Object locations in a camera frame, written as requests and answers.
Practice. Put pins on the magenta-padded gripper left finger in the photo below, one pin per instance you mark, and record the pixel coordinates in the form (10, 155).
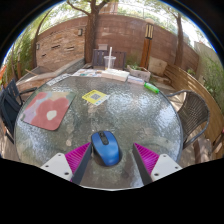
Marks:
(77, 158)

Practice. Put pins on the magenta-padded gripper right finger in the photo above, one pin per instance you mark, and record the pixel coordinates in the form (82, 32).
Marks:
(148, 158)

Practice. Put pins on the blue and black computer mouse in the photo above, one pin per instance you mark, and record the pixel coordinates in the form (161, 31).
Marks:
(106, 150)

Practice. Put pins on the red floral mouse pad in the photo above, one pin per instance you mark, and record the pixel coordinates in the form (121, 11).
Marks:
(48, 110)

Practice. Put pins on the brown wicker chair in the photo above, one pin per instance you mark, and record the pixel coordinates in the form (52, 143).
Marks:
(193, 115)

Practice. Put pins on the yellow square card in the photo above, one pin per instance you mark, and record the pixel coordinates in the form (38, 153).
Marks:
(95, 97)

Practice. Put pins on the green cylindrical bottle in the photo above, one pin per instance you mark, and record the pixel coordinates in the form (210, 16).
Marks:
(151, 88)

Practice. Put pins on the pale flat booklet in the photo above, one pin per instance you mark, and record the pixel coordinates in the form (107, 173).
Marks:
(136, 80)

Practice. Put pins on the curved wooden bench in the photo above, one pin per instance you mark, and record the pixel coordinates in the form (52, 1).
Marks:
(203, 96)

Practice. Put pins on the colourful sticker sheet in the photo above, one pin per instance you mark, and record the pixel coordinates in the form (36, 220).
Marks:
(87, 73)

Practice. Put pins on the black folding chair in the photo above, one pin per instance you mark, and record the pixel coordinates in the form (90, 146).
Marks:
(8, 106)

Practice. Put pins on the small planter with plants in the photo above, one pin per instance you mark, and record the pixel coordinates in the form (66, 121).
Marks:
(140, 71)

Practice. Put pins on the white flat box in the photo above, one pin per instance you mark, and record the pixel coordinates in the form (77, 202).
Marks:
(115, 74)

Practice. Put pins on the stone raised planter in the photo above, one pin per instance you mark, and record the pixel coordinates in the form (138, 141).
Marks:
(43, 74)

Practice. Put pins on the pale stone block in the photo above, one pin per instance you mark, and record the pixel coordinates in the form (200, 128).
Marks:
(157, 66)

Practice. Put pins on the clear plastic cup with straw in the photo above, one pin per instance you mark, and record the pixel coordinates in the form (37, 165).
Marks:
(109, 62)

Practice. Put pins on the dark wooden slatted chair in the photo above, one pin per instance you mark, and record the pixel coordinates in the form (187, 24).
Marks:
(98, 58)

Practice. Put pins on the slender tree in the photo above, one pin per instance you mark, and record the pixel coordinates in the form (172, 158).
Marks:
(179, 43)

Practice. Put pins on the thick-trunked tree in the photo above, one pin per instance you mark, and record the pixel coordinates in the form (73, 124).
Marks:
(90, 36)

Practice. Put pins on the wooden garden lamp post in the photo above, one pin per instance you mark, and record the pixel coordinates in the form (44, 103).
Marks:
(146, 50)

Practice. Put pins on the grey wall utility box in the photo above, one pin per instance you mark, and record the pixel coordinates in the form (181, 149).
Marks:
(102, 46)

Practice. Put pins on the wall lamp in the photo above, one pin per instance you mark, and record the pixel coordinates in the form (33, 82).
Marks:
(37, 46)
(80, 32)

